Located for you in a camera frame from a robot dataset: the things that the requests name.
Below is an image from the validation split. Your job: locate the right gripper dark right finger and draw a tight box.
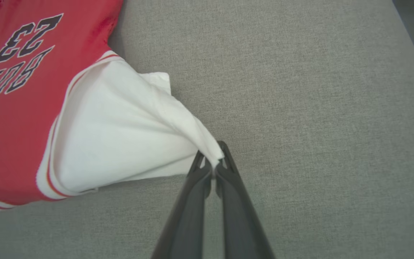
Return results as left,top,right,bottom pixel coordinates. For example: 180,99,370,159
214,141,276,259

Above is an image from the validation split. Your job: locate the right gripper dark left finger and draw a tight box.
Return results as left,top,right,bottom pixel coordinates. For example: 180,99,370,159
151,150,213,259

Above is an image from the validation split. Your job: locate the red and white basketball jersey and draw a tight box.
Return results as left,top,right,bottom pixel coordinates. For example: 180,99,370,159
0,0,225,211

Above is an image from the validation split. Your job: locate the grey fabric sofa seat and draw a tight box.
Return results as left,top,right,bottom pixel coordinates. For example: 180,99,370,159
0,0,414,259

